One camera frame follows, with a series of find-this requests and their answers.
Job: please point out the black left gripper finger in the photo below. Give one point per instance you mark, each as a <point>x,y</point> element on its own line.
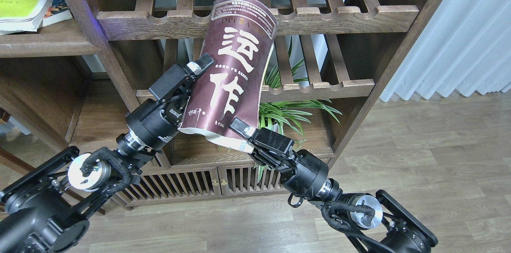
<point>197,68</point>

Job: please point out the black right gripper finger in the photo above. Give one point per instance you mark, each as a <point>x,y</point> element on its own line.
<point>242,129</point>

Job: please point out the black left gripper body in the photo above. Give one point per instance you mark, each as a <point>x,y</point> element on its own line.
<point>154,123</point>

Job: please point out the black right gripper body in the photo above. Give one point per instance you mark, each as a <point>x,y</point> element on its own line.
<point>301,173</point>

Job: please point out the maroon book white characters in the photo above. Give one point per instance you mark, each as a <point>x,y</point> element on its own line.
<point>240,38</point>

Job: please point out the green cover picture book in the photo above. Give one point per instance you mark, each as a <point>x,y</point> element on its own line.
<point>58,11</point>

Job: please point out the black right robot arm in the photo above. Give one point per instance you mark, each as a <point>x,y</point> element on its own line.
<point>373,224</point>

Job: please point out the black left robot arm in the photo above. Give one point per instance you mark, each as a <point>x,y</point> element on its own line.
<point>49,208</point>

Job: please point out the green spider plant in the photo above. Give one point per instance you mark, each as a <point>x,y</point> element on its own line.
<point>274,115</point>

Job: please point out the white pleated curtain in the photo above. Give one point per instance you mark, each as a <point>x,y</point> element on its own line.
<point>464,49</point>

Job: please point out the dark wooden chair frame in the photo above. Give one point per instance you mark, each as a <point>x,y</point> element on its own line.
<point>19,166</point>

